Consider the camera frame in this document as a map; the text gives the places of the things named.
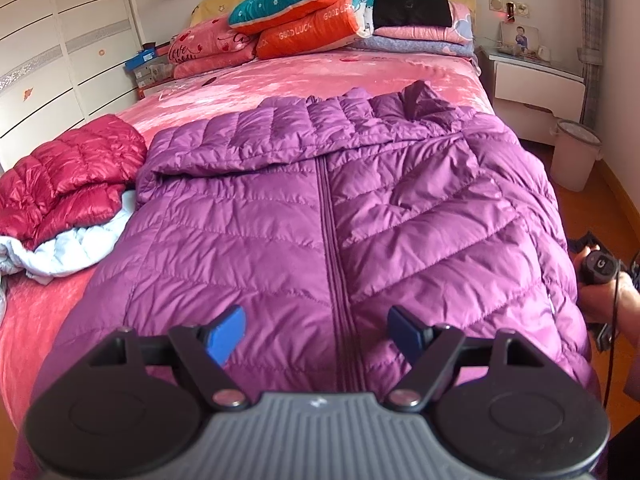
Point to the pink waste bin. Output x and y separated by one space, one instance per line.
575 155

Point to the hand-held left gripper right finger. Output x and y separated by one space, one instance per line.
405 335

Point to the red quilted down jacket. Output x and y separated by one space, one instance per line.
75 175

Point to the pink and grey folded blankets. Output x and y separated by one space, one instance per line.
460 25

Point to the teal and orange folded quilt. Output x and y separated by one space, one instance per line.
305 5

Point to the framed photo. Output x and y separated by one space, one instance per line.
521 39

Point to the black folded cloth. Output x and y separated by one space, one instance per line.
412 5

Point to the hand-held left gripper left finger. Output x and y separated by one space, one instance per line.
227 335

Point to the white wardrobe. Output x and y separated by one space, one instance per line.
60 50

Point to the grey checked curtain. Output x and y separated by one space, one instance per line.
592 25

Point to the wall sockets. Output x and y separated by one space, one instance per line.
507 6

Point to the stack of shoe boxes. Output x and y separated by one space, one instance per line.
147 67

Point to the light blue jacket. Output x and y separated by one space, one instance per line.
65 252

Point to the person's right forearm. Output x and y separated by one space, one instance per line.
634 332

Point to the white nightstand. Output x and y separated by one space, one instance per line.
535 87

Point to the purple quilted down jacket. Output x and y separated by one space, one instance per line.
250 220

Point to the person's right hand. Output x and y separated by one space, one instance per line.
600 305

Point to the pink folded heart-print blanket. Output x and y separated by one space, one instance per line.
210 47

